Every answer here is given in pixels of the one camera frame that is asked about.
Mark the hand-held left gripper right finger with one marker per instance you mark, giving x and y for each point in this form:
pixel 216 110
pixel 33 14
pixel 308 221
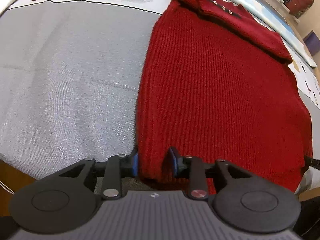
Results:
pixel 172 161

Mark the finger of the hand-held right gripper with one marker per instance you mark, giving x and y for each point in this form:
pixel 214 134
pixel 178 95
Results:
pixel 313 163

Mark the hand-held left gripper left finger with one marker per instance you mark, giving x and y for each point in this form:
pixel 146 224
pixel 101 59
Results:
pixel 135 162

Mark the red knit sweater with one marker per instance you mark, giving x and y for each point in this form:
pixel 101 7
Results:
pixel 212 80

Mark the grey table cloth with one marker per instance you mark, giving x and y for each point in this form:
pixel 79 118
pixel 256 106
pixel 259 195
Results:
pixel 15 172

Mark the purple box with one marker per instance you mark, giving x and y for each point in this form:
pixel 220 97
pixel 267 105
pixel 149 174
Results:
pixel 312 41

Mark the dark red cushion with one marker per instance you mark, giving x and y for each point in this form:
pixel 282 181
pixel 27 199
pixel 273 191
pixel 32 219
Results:
pixel 300 1

